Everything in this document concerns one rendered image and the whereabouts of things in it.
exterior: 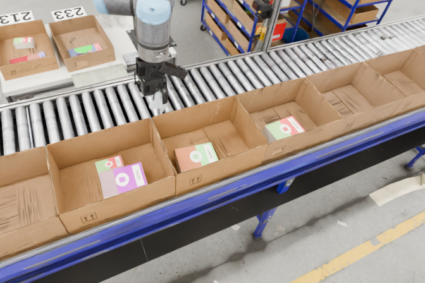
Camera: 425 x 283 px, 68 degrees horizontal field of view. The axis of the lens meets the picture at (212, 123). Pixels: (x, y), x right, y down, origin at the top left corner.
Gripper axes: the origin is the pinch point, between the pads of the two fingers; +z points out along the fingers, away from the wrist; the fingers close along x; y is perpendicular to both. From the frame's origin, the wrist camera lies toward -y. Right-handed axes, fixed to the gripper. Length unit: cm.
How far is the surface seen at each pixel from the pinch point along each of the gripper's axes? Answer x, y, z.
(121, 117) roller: -45, -1, 43
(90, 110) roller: -56, 11, 43
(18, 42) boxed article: -123, 29, 34
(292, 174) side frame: 29, -55, 40
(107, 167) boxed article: -5.9, 19.2, 29.6
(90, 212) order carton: 13.1, 31.5, 25.5
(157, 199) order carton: 15.7, 8.4, 31.4
